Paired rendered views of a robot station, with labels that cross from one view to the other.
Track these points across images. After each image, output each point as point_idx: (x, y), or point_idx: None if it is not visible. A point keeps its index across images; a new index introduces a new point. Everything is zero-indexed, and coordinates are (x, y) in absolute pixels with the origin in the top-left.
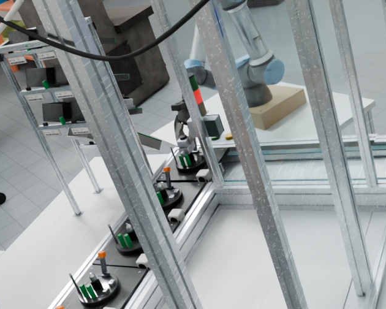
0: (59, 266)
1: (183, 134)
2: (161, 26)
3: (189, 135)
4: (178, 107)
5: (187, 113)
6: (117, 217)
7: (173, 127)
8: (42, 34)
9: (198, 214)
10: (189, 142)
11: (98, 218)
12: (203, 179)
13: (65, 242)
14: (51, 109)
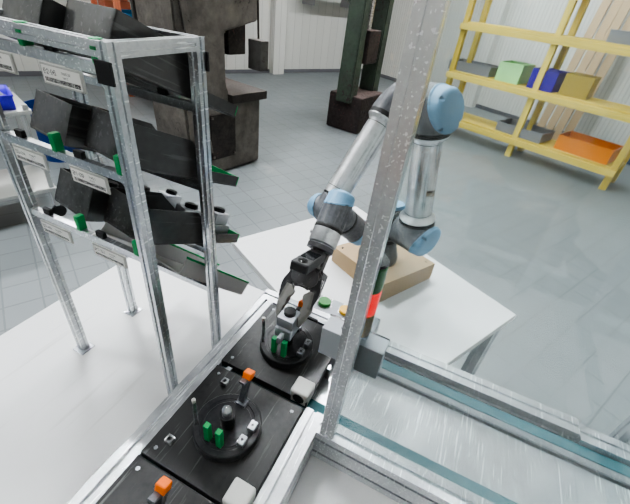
0: None
1: (291, 307)
2: (394, 131)
3: (301, 313)
4: (303, 270)
5: (309, 275)
6: (140, 390)
7: (261, 242)
8: (75, 24)
9: (281, 502)
10: (297, 324)
11: (110, 375)
12: (301, 401)
13: (31, 413)
14: (72, 186)
